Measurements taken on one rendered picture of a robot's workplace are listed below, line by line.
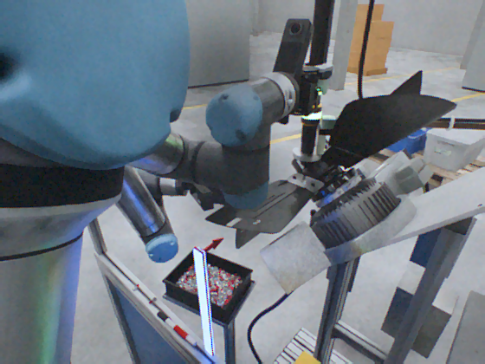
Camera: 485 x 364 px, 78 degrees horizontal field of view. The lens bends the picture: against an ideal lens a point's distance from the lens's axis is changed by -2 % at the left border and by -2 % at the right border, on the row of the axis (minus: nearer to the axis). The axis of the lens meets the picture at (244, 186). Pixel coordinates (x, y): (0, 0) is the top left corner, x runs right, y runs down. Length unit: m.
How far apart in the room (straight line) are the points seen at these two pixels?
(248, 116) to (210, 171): 0.12
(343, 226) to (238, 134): 0.45
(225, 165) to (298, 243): 0.42
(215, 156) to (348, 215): 0.41
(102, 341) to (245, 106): 1.76
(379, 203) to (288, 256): 0.26
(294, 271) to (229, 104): 0.55
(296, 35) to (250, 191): 0.28
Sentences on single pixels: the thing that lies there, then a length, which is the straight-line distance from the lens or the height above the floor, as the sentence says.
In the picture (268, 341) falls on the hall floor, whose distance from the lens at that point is 1.86.
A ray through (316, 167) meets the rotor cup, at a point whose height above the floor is 1.21.
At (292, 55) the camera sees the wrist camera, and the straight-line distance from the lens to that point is 0.56.
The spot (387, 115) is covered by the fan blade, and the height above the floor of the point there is 1.39.
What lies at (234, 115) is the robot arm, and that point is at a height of 1.45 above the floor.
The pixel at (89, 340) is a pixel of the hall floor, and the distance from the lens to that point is 2.04.
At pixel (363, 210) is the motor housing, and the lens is 0.77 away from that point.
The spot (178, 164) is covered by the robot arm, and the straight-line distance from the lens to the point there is 0.48.
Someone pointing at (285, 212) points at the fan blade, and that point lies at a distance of 0.65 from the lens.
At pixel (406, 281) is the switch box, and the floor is 0.84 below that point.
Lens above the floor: 1.58
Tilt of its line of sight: 31 degrees down
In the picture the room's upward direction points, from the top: straight up
